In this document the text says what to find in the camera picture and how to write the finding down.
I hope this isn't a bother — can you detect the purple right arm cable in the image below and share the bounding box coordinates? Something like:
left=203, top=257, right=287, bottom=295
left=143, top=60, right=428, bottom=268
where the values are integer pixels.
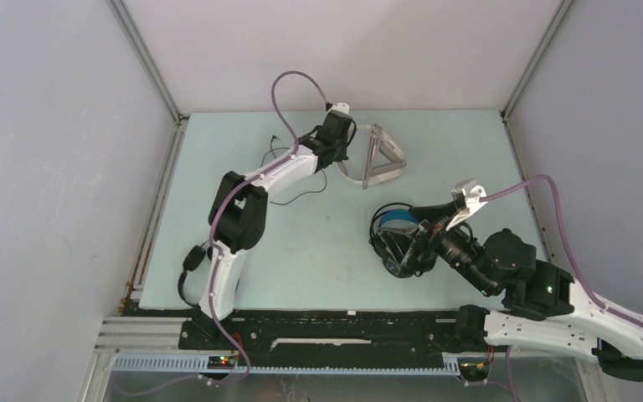
left=479, top=174, right=643, bottom=351

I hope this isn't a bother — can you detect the aluminium corner frame post right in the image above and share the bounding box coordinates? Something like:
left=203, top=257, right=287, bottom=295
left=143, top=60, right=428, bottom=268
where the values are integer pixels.
left=501, top=0, right=577, bottom=124

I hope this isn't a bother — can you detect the white grey gaming headset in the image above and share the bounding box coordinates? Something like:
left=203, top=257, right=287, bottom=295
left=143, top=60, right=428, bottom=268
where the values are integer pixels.
left=337, top=123, right=407, bottom=189

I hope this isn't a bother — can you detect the aluminium corner frame post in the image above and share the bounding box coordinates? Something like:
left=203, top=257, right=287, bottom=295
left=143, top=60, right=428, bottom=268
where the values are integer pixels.
left=501, top=0, right=577, bottom=124
left=106, top=0, right=188, bottom=126

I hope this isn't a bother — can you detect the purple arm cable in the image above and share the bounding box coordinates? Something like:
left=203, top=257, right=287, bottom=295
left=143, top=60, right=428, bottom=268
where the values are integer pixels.
left=208, top=70, right=334, bottom=387
left=479, top=174, right=643, bottom=351

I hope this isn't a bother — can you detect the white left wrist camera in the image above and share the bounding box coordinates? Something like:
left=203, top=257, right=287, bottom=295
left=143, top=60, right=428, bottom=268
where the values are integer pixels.
left=326, top=102, right=350, bottom=115

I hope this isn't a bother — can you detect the small black on-ear headphones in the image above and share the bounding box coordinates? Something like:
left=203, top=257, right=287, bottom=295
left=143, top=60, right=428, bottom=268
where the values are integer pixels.
left=177, top=241, right=210, bottom=307

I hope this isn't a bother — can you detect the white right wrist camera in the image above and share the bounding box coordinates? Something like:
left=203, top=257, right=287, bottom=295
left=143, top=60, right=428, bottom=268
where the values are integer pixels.
left=445, top=178, right=487, bottom=230

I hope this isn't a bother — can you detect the black blue gaming headset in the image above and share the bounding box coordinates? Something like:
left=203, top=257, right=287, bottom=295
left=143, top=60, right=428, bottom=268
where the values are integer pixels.
left=368, top=202, right=434, bottom=279

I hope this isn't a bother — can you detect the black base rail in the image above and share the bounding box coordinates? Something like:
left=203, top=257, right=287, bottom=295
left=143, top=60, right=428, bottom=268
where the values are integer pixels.
left=175, top=310, right=505, bottom=369

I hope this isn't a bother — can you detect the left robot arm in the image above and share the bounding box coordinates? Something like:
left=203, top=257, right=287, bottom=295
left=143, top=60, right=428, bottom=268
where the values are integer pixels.
left=198, top=103, right=355, bottom=349

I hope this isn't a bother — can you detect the white slotted cable duct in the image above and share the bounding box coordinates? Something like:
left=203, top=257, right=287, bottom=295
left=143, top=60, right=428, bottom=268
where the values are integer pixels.
left=111, top=353, right=460, bottom=376

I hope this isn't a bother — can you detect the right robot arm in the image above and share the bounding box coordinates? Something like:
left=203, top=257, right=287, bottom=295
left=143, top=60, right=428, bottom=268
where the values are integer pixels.
left=369, top=204, right=643, bottom=382

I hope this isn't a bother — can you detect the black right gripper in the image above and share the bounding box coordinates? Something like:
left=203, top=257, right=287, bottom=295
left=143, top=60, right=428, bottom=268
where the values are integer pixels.
left=373, top=201, right=492, bottom=296

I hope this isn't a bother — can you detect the aluminium corner frame post left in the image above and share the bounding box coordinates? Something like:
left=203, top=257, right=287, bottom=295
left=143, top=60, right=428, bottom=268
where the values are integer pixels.
left=106, top=0, right=188, bottom=126

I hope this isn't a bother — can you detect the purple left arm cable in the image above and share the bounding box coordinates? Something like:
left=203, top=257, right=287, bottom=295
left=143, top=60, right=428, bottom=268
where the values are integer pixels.
left=208, top=70, right=334, bottom=387

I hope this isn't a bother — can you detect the thin black audio cable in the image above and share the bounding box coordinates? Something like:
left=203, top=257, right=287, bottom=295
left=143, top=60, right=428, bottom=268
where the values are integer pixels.
left=260, top=137, right=328, bottom=206

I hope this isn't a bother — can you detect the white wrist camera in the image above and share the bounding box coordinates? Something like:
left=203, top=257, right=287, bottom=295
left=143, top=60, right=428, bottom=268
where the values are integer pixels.
left=326, top=102, right=350, bottom=115
left=445, top=178, right=487, bottom=230

